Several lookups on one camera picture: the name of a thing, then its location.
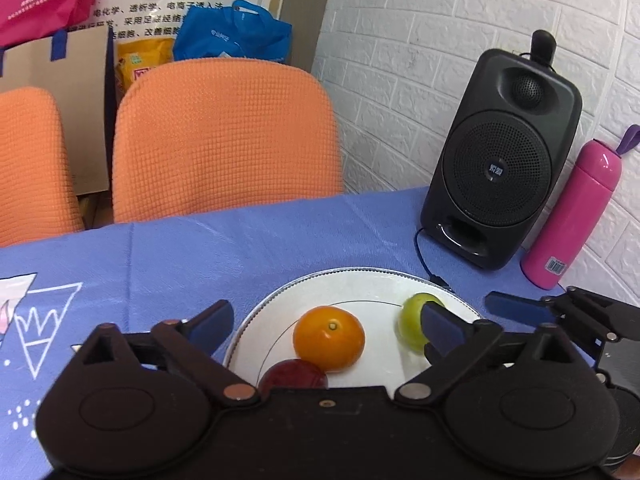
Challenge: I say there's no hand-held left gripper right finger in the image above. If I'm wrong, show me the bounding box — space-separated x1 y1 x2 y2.
395 302 576 402

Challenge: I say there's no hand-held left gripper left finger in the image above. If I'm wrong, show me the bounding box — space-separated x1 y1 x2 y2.
75 300 262 407

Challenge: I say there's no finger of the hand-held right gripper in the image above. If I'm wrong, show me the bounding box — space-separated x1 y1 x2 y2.
485 286 640 361

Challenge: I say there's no large green plum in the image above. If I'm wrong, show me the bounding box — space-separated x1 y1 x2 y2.
398 293 447 354

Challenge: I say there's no white plate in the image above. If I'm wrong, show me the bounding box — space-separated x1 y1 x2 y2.
222 269 483 396

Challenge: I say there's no dark red plum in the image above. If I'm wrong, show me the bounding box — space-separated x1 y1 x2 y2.
257 358 329 392

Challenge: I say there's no orange mandarin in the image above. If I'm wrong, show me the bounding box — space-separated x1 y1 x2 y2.
292 306 365 374

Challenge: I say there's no blue printed tablecloth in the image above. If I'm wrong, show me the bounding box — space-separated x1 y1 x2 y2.
0 185 640 480

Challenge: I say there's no pink bottle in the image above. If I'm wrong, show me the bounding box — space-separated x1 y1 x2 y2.
520 124 640 290

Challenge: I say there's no black speaker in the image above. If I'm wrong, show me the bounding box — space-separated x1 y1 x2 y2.
419 48 583 270

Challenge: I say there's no orange chair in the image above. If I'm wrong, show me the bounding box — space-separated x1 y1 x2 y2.
0 87 85 248
112 59 346 224

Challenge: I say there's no black microphone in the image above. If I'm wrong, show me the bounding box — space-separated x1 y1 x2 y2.
520 30 558 72

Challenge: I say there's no brown paper bag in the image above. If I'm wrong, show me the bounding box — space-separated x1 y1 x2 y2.
0 25 118 196

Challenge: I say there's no yellow packet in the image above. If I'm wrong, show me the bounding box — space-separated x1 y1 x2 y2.
116 37 176 96

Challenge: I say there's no blue plastic bag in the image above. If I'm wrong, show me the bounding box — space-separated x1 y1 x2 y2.
172 0 293 66

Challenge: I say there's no black speaker cable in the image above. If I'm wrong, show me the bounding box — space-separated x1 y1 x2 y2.
414 227 453 292

